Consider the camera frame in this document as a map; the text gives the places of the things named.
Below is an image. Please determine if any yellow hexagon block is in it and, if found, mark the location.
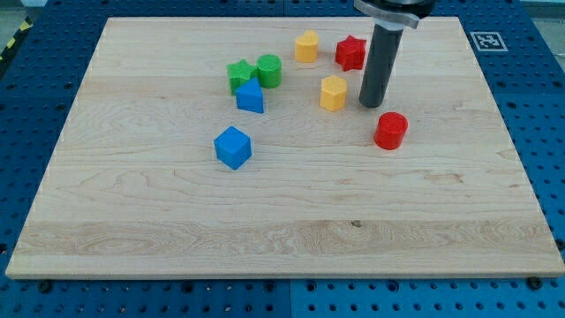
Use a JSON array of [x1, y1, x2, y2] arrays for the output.
[[320, 75, 348, 111]]

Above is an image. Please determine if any black bolt right front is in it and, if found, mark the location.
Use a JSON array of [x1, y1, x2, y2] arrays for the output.
[[526, 276, 544, 291]]

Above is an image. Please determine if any fiducial marker tag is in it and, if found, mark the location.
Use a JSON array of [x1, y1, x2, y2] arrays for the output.
[[471, 31, 508, 52]]

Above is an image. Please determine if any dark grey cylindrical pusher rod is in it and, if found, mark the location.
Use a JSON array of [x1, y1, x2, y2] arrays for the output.
[[358, 24, 403, 108]]

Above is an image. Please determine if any green star block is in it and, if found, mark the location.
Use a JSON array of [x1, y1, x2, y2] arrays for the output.
[[226, 59, 258, 95]]

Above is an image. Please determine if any green cylinder block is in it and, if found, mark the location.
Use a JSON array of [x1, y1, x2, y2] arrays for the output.
[[257, 54, 282, 88]]

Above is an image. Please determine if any blue cube block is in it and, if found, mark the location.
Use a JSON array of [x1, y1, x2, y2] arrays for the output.
[[214, 126, 252, 170]]

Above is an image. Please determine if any black bolt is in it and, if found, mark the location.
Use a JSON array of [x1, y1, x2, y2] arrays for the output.
[[37, 280, 53, 294], [526, 276, 544, 291]]

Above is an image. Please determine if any red cylinder block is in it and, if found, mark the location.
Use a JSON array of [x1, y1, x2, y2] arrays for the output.
[[373, 112, 409, 150]]

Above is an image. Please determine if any black bolt left front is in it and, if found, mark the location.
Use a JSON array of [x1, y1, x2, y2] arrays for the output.
[[37, 280, 53, 294]]

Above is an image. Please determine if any wooden board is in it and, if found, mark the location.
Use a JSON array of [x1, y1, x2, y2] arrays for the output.
[[6, 17, 564, 280]]

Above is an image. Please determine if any red star block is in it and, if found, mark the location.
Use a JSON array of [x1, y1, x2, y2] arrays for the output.
[[335, 35, 366, 72]]

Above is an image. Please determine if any yellow heart block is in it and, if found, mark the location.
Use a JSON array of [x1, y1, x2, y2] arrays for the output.
[[294, 30, 319, 63]]

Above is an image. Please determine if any blue triangle block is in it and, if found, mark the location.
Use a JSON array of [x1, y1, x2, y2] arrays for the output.
[[236, 78, 264, 114]]

